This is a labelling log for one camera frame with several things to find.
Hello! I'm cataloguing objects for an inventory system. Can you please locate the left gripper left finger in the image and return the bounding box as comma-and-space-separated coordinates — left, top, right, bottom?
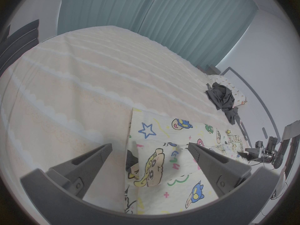
48, 143, 113, 199

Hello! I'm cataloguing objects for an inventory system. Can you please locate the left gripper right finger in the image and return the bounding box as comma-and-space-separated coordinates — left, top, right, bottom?
187, 142, 252, 199

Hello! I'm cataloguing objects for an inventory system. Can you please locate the white printed pyjama top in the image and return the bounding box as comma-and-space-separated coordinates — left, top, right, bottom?
123, 107, 250, 216

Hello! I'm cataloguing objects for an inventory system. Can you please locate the white printed pillow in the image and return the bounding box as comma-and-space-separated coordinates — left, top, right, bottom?
210, 74, 248, 106

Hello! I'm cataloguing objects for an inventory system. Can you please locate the black garment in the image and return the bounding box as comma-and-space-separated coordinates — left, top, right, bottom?
205, 82, 235, 111

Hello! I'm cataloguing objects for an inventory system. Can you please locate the bed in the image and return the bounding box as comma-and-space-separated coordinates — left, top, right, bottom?
0, 25, 282, 216

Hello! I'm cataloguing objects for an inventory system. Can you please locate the grey bedside table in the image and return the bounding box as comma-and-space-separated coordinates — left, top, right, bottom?
196, 64, 221, 75

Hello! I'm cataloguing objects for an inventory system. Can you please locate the black chest of drawers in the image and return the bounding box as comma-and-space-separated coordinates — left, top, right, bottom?
0, 20, 40, 72

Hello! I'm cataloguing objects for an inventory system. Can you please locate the blue-green curtain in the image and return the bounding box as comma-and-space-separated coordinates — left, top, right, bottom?
57, 0, 258, 67

